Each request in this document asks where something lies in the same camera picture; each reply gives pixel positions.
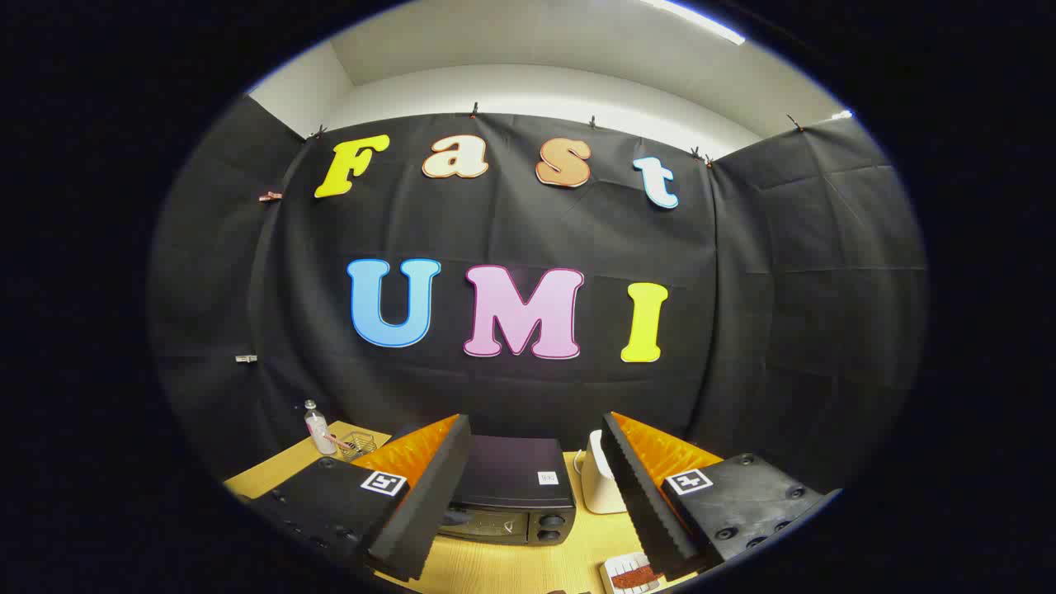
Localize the white plate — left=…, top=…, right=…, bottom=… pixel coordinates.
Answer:
left=600, top=551, right=665, bottom=594

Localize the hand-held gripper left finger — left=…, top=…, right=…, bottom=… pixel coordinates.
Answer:
left=247, top=414, right=472, bottom=582

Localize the white slot toaster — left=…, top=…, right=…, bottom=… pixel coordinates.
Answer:
left=573, top=429, right=629, bottom=515

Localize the black toaster oven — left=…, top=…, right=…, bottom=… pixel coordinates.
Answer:
left=437, top=436, right=577, bottom=548

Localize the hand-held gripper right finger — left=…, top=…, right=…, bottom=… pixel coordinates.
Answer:
left=601, top=412, right=842, bottom=582

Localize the black backdrop cloth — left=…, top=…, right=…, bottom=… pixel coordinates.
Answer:
left=148, top=95, right=929, bottom=496

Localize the clear plastic bottle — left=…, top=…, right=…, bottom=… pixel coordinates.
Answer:
left=304, top=400, right=337, bottom=456

